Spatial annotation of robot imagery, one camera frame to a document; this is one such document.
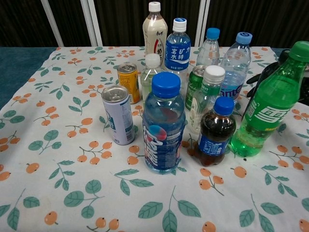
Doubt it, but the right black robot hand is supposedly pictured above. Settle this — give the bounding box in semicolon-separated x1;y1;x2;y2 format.
246;61;281;98

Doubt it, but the orange drink can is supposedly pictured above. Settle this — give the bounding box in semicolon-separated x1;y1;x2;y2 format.
117;62;141;105

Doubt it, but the clear green label bottle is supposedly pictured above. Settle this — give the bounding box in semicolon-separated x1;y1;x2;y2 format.
189;65;226;135

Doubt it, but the teal table cover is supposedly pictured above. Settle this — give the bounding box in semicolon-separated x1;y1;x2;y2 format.
0;46;57;110

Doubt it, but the dark brown bottle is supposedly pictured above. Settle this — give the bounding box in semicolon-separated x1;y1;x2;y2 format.
242;49;292;119

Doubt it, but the white lavender drink can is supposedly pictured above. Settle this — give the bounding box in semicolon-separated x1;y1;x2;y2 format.
101;85;135;146

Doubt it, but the green drink can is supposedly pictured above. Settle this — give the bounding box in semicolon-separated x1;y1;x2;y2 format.
185;64;206;118

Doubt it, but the floral white tablecloth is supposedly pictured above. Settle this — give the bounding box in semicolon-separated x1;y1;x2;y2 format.
0;45;309;232

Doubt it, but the blue label water bottle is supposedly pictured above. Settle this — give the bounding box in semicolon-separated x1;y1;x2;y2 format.
165;17;192;73

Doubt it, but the clear blue cap water bottle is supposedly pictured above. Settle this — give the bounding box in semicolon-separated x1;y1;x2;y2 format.
196;28;221;68

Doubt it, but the small cola bottle blue cap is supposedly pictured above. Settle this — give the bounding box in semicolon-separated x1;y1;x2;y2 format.
197;96;237;167

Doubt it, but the beige milk tea bottle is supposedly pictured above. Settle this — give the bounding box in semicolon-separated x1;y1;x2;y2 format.
142;1;169;64

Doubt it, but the light blue cap water bottle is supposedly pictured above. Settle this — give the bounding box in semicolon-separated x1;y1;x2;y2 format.
220;32;253;103

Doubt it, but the green soda bottle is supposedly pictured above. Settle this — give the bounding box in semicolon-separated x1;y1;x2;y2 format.
228;40;309;158

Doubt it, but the white partition frame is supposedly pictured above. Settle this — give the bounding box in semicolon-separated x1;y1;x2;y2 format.
40;0;65;47
195;0;211;47
80;0;104;47

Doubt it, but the blue sports drink bottle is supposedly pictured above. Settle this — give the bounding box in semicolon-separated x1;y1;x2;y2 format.
142;72;187;175

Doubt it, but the clear square white cap bottle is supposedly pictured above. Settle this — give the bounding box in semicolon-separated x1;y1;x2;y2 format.
140;53;165;105

